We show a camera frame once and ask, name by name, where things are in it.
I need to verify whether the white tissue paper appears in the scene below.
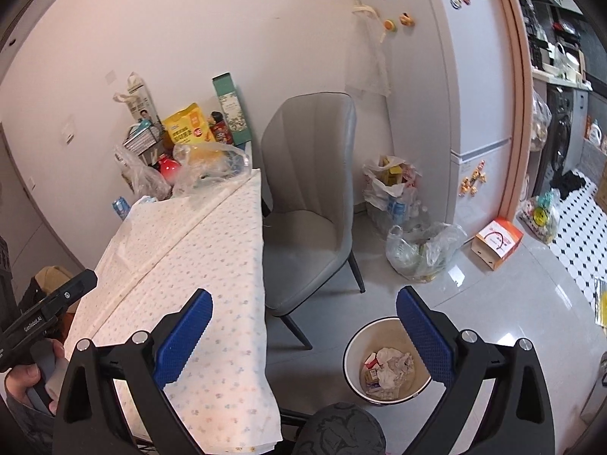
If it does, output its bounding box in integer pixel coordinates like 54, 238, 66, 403
376, 347, 416, 390

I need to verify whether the floral white tablecloth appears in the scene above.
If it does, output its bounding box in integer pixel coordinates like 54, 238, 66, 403
65, 171, 282, 454

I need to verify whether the white refrigerator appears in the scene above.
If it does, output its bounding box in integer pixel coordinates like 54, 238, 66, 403
382, 0, 514, 236

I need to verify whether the dark jacket forearm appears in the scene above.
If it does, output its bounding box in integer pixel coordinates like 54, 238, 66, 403
6, 393, 55, 455

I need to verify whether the black wire basket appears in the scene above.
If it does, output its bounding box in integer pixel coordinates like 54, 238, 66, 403
123, 119, 162, 155

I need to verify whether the colourful toy bag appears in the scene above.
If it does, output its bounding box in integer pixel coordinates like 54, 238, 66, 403
517, 188, 561, 245

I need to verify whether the red white round jar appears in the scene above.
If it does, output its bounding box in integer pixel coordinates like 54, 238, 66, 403
157, 153, 181, 186

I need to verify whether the orange chair with clothes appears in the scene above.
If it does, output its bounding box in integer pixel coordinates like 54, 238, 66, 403
19, 266, 74, 313

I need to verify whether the yellow snack bag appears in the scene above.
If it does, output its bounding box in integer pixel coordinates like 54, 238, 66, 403
162, 103, 215, 145

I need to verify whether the clear plastic bag left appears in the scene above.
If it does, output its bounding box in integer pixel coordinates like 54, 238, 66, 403
113, 146, 172, 200

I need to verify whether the grey upholstered chair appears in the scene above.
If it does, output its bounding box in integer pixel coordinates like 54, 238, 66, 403
261, 91, 365, 350

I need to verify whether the clear plastic bag right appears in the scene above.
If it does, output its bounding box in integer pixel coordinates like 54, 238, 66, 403
172, 142, 252, 196

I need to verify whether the white mesh hanging bag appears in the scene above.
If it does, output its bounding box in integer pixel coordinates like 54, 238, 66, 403
344, 0, 391, 97

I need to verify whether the round white trash bin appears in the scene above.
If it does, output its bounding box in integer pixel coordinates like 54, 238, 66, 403
343, 316, 431, 406

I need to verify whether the blue drink can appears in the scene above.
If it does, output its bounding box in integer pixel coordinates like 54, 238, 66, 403
112, 197, 131, 221

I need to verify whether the orange white cardboard box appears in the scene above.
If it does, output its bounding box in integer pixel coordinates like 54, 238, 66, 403
471, 218, 524, 270

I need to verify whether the plastic bag of bottles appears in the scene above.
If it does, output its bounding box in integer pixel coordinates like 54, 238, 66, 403
385, 223, 467, 282

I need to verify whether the clear plastic bag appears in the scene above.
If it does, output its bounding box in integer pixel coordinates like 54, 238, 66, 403
172, 142, 252, 196
113, 146, 172, 200

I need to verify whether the white milk carton bag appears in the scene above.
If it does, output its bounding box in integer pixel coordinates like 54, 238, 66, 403
112, 72, 162, 129

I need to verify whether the white bag of trash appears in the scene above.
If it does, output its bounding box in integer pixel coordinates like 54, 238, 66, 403
362, 155, 421, 236

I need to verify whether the green tall box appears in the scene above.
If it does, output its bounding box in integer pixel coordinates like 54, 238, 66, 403
212, 73, 252, 146

